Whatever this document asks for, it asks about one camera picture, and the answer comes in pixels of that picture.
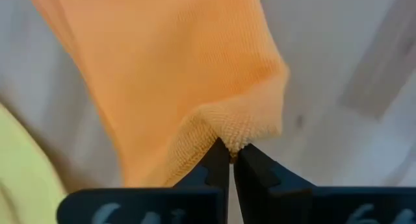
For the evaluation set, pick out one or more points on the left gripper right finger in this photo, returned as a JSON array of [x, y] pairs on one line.
[[308, 204]]

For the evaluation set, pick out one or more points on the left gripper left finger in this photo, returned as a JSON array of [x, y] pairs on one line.
[[162, 204]]

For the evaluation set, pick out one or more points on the orange microfiber towel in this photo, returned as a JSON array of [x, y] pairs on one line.
[[162, 71]]

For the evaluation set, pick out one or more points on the translucent yellow-green plastic bin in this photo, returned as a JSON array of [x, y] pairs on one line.
[[26, 172]]

